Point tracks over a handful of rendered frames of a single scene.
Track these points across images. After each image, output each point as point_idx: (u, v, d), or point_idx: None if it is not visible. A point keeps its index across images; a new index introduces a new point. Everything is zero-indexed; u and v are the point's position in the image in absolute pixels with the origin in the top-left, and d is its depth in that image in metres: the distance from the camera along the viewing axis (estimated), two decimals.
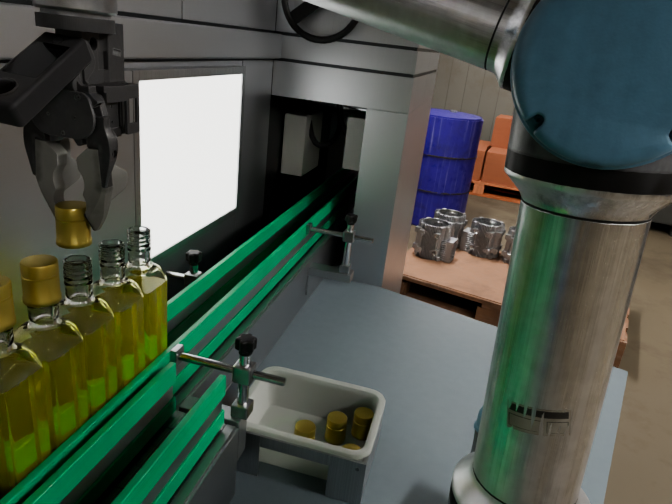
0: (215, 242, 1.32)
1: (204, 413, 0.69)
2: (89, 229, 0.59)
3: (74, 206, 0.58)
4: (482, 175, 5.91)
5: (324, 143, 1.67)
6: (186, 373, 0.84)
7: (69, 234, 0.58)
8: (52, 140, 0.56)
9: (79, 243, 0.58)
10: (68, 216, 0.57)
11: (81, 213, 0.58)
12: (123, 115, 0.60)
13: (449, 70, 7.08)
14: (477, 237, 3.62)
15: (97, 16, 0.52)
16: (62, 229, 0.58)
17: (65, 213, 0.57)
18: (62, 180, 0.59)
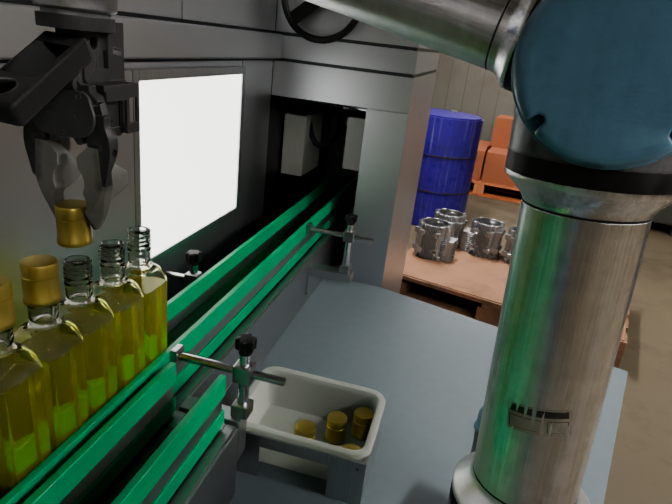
0: (215, 242, 1.32)
1: (204, 413, 0.69)
2: (90, 227, 0.59)
3: (74, 206, 0.58)
4: (482, 175, 5.91)
5: (324, 143, 1.67)
6: (186, 373, 0.84)
7: (70, 233, 0.58)
8: (52, 139, 0.56)
9: (80, 242, 0.59)
10: (68, 216, 0.57)
11: (81, 212, 0.58)
12: (123, 114, 0.60)
13: (449, 70, 7.08)
14: (477, 237, 3.62)
15: (97, 15, 0.52)
16: (62, 229, 0.58)
17: (65, 213, 0.57)
18: (62, 179, 0.59)
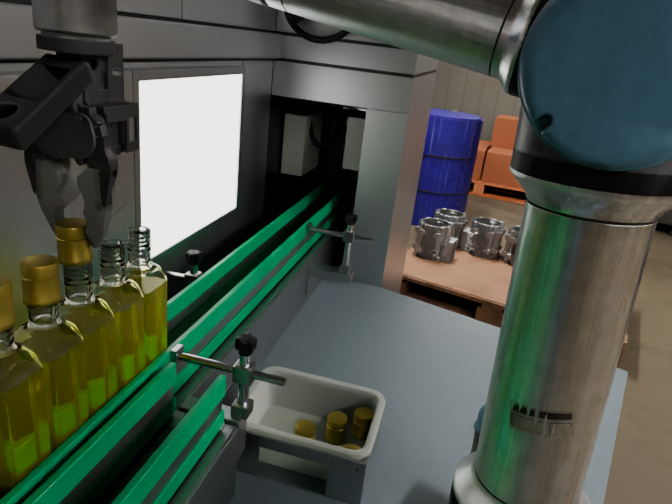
0: (215, 242, 1.32)
1: (204, 413, 0.69)
2: (90, 246, 0.60)
3: (74, 225, 0.58)
4: (482, 175, 5.91)
5: (324, 143, 1.67)
6: (186, 373, 0.84)
7: (70, 252, 0.58)
8: (53, 160, 0.57)
9: (80, 260, 0.59)
10: (68, 235, 0.58)
11: (81, 231, 0.58)
12: (123, 134, 0.61)
13: (449, 70, 7.08)
14: (477, 237, 3.62)
15: (97, 39, 0.53)
16: (63, 247, 0.58)
17: (65, 232, 0.58)
18: (62, 198, 0.59)
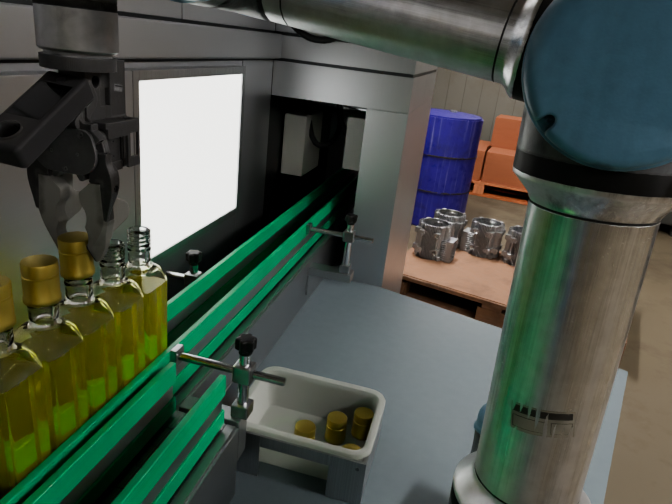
0: (215, 242, 1.32)
1: (204, 413, 0.69)
2: (92, 259, 0.61)
3: (76, 239, 0.59)
4: (482, 175, 5.91)
5: (324, 143, 1.67)
6: (186, 373, 0.84)
7: (73, 266, 0.59)
8: (55, 175, 0.57)
9: (82, 274, 0.60)
10: (70, 250, 0.58)
11: (83, 245, 0.59)
12: (124, 148, 0.61)
13: (449, 70, 7.08)
14: (477, 237, 3.62)
15: (99, 56, 0.54)
16: (65, 261, 0.59)
17: (67, 246, 0.58)
18: (65, 212, 0.60)
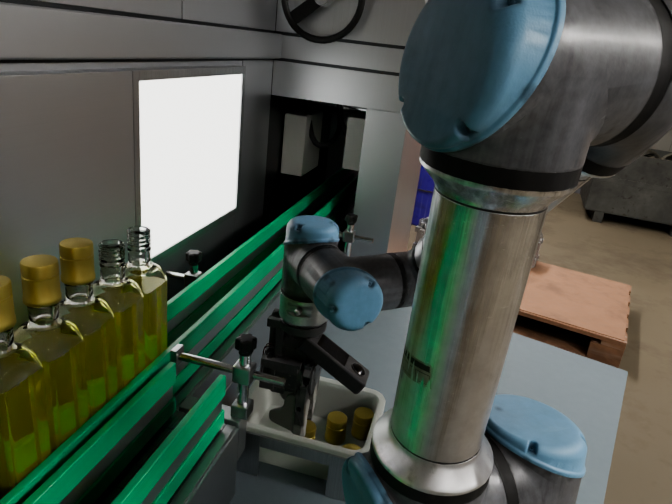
0: (215, 242, 1.32)
1: (204, 413, 0.69)
2: (93, 265, 0.61)
3: (78, 245, 0.59)
4: None
5: (324, 143, 1.67)
6: (186, 373, 0.84)
7: (75, 271, 0.59)
8: (310, 394, 0.85)
9: (84, 279, 0.60)
10: (73, 255, 0.59)
11: (86, 251, 0.59)
12: None
13: None
14: None
15: None
16: (67, 267, 0.59)
17: (70, 252, 0.59)
18: None
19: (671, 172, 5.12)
